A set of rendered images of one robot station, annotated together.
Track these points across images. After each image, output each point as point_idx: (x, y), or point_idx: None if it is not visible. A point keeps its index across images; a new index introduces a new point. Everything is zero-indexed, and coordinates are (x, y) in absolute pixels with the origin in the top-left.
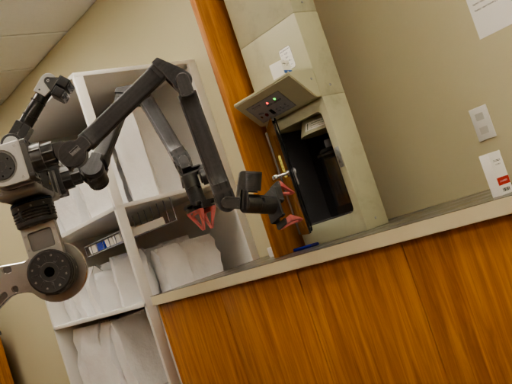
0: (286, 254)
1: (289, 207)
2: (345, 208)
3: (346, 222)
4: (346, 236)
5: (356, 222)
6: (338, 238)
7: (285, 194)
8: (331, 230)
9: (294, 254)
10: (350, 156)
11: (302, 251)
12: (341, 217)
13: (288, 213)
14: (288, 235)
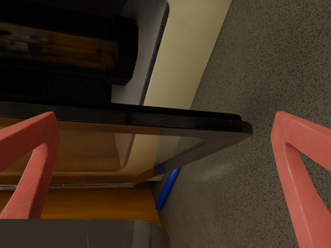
0: (161, 226)
1: (59, 190)
2: (127, 50)
3: (179, 46)
4: (213, 63)
5: (200, 8)
6: (205, 88)
7: (42, 187)
8: (168, 104)
9: (247, 219)
10: None
11: (258, 192)
12: (161, 53)
13: (72, 196)
14: (120, 210)
